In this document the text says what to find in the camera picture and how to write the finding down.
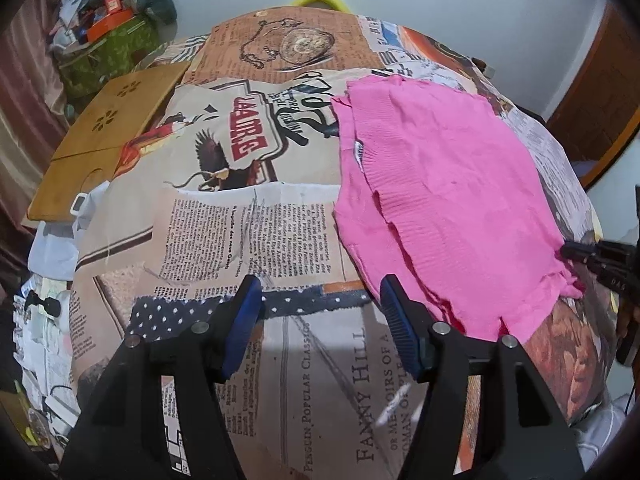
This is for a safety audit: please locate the pinkish brown curtain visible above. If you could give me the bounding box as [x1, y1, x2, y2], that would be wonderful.
[0, 0, 71, 241]

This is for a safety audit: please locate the pile of papers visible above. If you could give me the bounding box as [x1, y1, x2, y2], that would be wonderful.
[10, 280, 81, 461]

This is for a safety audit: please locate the wooden lap tray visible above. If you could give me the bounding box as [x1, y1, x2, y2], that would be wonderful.
[27, 62, 193, 221]

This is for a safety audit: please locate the wooden door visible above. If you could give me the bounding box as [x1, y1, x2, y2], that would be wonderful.
[547, 0, 640, 191]

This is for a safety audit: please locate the white cloth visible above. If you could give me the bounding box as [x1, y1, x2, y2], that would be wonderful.
[27, 180, 108, 281]

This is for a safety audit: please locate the pink knit cardigan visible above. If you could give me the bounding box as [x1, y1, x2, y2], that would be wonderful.
[331, 74, 586, 343]

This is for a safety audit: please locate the green patterned bag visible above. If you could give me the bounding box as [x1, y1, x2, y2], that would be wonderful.
[59, 17, 161, 98]

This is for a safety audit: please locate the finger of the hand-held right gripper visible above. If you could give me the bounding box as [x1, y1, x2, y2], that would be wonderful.
[560, 240, 603, 273]

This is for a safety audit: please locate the orange box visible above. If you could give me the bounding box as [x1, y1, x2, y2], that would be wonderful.
[86, 7, 136, 43]

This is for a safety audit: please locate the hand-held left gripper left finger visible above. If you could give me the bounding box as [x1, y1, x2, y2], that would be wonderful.
[60, 275, 263, 480]

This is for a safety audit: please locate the printed newspaper-pattern blanket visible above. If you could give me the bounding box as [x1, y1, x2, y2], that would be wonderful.
[65, 7, 616, 480]

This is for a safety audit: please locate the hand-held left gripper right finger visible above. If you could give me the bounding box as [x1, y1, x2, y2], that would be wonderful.
[380, 274, 586, 480]

